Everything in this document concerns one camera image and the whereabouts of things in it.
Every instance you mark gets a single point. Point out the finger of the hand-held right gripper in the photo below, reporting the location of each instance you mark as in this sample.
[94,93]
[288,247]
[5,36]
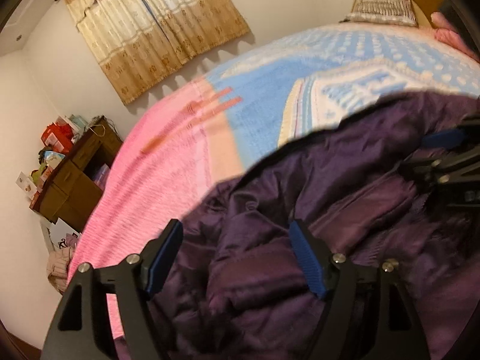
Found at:
[431,168]
[442,139]

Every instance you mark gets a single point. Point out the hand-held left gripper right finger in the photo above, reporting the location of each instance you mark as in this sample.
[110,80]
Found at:
[307,258]

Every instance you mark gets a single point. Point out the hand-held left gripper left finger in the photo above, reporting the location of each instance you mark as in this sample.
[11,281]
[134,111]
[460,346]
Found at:
[163,258]

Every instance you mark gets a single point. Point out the purple quilted jacket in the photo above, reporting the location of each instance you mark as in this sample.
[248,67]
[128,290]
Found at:
[262,270]

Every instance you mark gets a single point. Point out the pile of beige clothes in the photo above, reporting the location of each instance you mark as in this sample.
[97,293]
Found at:
[60,266]

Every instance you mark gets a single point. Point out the pink and blue bed blanket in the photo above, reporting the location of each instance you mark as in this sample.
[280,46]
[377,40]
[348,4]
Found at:
[168,165]

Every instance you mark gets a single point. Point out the stacked pastel boxes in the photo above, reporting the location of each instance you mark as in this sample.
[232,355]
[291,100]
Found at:
[101,175]

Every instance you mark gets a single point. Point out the folded pink quilt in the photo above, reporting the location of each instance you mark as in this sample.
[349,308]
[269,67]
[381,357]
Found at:
[448,33]

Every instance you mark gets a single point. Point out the white bag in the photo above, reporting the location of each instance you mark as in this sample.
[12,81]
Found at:
[56,232]

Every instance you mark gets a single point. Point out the brown wooden desk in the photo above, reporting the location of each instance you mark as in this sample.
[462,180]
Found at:
[71,191]

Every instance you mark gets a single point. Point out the grey patterned pillow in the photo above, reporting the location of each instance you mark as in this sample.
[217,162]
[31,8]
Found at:
[382,5]

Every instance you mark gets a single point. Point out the green cloth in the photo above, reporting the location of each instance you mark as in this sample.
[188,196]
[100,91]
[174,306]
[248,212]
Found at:
[39,172]

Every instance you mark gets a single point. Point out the white printed card box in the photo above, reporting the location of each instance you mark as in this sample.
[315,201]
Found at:
[26,187]

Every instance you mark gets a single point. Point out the pale blue bag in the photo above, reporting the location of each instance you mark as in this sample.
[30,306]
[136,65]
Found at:
[78,123]

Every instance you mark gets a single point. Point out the red gift box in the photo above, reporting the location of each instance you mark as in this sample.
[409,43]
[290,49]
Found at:
[56,138]

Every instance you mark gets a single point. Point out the beige patterned window curtain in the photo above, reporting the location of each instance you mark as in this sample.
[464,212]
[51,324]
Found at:
[157,33]

